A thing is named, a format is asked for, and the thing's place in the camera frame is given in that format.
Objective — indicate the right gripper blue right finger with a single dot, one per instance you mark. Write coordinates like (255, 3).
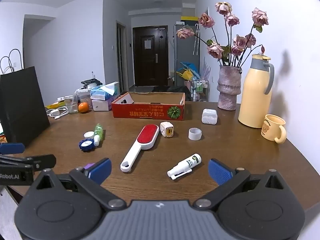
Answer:
(226, 176)

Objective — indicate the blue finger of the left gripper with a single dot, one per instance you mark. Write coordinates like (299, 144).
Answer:
(11, 148)

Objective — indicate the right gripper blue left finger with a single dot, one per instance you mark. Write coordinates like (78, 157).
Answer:
(97, 176)

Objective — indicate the purple gear-shaped lid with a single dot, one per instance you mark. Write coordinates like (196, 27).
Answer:
(88, 168)

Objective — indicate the blue gear-shaped lid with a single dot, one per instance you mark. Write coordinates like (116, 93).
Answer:
(86, 145)

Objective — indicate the white throat spray bottle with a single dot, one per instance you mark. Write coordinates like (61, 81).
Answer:
(184, 167)

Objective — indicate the green spray bottle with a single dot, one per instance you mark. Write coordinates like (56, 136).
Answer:
(98, 133)

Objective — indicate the white tape roll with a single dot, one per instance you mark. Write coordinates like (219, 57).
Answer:
(194, 134)

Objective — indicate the red white lint brush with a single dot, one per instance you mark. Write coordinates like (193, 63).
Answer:
(145, 141)

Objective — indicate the cream cube charger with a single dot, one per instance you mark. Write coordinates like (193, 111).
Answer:
(166, 129)

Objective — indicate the black paper bag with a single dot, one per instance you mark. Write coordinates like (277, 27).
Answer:
(23, 114)

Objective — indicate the white bottle cap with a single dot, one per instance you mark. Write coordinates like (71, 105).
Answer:
(89, 135)

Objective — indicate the white cotton swab box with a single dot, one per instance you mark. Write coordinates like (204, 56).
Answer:
(209, 116)

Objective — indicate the orange fruit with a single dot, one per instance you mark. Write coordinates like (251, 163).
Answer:
(83, 107)

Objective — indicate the purple white tissue pack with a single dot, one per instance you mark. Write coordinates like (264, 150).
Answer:
(103, 105)

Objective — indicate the yellow bear mug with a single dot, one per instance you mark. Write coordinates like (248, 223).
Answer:
(273, 129)

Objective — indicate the yellow thermos jug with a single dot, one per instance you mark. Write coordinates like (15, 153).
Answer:
(257, 92)

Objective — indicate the glass cup with straw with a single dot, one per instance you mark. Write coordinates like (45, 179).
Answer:
(71, 102)

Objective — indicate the clear plastic food container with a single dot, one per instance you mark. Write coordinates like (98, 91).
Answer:
(84, 95)

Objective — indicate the blue tissue pack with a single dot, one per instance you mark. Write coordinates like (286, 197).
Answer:
(104, 92)

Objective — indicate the red cardboard box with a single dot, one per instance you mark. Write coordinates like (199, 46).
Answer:
(152, 105)

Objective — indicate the pink ceramic vase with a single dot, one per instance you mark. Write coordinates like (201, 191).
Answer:
(229, 87)

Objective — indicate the black device on container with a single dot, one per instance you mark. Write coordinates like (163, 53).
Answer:
(91, 83)

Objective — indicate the yellow blue bags pile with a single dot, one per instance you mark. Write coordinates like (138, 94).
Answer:
(188, 71)

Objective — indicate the dried pink roses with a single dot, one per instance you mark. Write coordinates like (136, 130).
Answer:
(233, 53)

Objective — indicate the grey refrigerator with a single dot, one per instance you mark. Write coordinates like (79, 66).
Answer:
(185, 50)

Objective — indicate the white umbrella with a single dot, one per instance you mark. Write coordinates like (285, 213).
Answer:
(196, 42)

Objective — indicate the dark entrance door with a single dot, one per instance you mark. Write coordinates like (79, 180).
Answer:
(151, 55)

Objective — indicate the yellow box on refrigerator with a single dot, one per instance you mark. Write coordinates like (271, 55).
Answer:
(189, 20)

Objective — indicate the white charger with cable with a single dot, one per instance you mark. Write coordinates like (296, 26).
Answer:
(58, 112)

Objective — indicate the wire rack with bottles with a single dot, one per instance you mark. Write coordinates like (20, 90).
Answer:
(199, 89)

